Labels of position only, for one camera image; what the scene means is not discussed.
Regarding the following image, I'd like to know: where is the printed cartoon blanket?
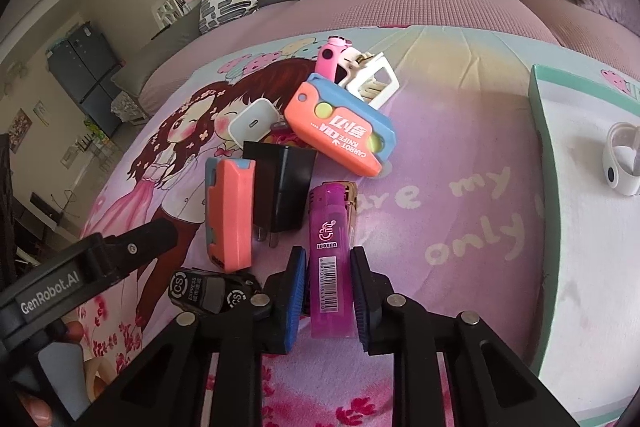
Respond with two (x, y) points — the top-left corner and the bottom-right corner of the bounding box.
(65, 24), (640, 427)

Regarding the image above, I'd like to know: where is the teal cardboard box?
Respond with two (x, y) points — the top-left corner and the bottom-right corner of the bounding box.
(527, 64), (640, 425)

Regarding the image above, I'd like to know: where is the black cabinet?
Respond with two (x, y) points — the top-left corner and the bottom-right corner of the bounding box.
(46, 21), (126, 138)

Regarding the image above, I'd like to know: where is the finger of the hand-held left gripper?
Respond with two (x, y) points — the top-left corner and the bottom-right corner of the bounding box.
(101, 219), (180, 276)

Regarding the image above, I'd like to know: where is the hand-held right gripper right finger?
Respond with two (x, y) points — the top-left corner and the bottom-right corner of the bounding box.
(349, 247), (576, 427)

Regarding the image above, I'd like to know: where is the white smartwatch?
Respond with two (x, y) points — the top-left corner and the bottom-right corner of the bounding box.
(606, 121), (640, 196)

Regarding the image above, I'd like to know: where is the large orange blue utility knife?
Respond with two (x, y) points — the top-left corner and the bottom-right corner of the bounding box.
(284, 73), (398, 178)

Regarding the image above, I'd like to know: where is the white usb charger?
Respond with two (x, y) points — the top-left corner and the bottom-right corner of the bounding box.
(228, 99), (285, 144)

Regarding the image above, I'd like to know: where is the pink sofa cover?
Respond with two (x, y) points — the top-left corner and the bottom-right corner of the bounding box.
(139, 0), (640, 108)

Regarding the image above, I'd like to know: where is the small orange blue utility knife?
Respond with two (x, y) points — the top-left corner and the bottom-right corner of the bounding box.
(204, 157), (257, 273)

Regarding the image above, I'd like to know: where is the pink cartoon toy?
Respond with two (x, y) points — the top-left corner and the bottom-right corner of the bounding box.
(315, 35), (353, 84)

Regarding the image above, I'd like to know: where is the white hair clip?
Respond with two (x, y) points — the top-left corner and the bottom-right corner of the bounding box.
(338, 49), (401, 110)

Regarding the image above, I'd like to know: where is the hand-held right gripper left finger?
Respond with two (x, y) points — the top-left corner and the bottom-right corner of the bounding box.
(87, 247), (307, 427)

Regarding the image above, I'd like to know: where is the purple lighter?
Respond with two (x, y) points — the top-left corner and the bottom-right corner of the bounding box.
(307, 184), (357, 339)

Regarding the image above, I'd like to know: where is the black power adapter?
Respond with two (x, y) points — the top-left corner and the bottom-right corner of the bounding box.
(242, 140), (317, 249)

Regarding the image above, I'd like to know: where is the black toy car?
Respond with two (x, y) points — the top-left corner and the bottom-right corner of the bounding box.
(169, 268), (263, 319)

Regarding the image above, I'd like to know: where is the person's left hand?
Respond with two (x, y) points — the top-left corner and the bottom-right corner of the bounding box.
(16, 321), (86, 426)

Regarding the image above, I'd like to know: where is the white magazine rack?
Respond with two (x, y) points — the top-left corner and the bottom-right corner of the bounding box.
(152, 0), (183, 30)

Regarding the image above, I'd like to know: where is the wall picture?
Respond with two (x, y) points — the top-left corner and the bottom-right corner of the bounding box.
(7, 108), (34, 154)

